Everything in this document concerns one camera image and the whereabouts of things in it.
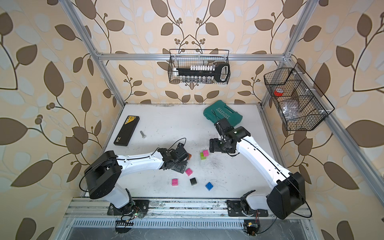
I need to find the black flat box yellow label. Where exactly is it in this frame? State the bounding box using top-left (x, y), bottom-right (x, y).
top-left (114, 116), bottom-right (140, 147)

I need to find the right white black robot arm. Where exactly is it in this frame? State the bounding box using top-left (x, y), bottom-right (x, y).
top-left (209, 122), bottom-right (306, 220)

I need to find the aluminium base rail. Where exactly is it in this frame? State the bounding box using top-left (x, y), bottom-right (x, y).
top-left (65, 198), bottom-right (256, 219)

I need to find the green lego brick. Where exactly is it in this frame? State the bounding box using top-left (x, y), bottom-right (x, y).
top-left (200, 153), bottom-right (207, 160)

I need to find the right circuit board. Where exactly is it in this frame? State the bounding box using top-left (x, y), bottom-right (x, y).
top-left (244, 221), bottom-right (260, 236)

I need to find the green plastic tool case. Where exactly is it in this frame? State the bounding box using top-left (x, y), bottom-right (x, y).
top-left (203, 100), bottom-right (243, 127)

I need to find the black lego brick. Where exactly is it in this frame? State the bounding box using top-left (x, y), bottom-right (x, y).
top-left (190, 178), bottom-right (197, 186)

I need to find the back black wire basket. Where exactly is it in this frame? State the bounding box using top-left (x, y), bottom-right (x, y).
top-left (168, 48), bottom-right (231, 85)

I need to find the black wire basket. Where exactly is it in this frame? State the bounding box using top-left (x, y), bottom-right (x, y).
top-left (264, 63), bottom-right (335, 131)
top-left (168, 48), bottom-right (231, 85)

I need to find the clear plastic bag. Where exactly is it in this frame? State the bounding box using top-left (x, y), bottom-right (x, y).
top-left (281, 99), bottom-right (300, 121)

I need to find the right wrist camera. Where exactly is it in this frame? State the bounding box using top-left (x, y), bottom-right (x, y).
top-left (214, 118), bottom-right (234, 136)

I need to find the dark blue lego brick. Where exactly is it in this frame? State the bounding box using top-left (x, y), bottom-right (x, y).
top-left (205, 182), bottom-right (214, 191)

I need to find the red tape roll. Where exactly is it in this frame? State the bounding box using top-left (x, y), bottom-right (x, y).
top-left (274, 88), bottom-right (284, 97)

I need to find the right black wire basket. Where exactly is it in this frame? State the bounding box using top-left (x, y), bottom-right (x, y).
top-left (264, 63), bottom-right (335, 131)

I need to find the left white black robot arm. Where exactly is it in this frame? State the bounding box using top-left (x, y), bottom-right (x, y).
top-left (84, 143), bottom-right (192, 216)

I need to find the black socket holder tool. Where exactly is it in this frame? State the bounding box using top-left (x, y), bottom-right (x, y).
top-left (172, 62), bottom-right (231, 84)

